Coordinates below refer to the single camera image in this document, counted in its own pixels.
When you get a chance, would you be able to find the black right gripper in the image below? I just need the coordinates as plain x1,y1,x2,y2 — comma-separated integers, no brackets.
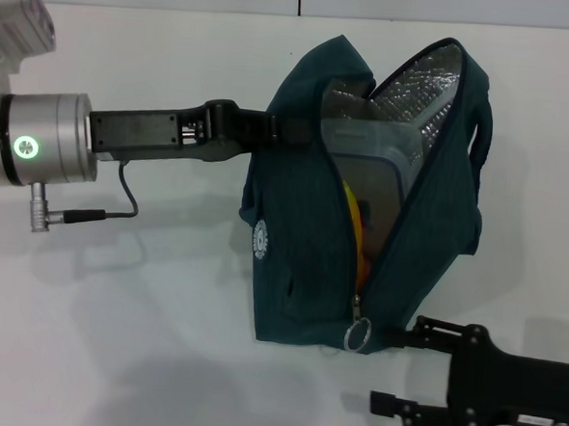
367,312,569,426

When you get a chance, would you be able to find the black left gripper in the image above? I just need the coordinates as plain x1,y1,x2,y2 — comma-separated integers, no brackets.
86,91,321,176

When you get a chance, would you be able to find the dark teal insulated lunch bag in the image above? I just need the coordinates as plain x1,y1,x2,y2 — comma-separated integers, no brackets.
230,24,500,364

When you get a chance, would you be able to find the yellow toy banana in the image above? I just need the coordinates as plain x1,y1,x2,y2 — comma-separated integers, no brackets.
335,179,380,290

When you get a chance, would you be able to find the clear lunch box blue rim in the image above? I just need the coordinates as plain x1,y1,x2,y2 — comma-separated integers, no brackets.
313,117,426,261

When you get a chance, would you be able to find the grey left gripper cable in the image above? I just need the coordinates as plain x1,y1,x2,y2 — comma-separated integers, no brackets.
27,155,142,240

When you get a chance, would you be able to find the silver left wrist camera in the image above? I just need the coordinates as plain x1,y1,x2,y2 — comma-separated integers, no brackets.
0,0,60,80

